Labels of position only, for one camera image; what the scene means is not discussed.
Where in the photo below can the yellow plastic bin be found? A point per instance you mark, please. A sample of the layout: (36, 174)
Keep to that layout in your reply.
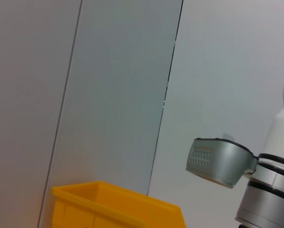
(108, 206)

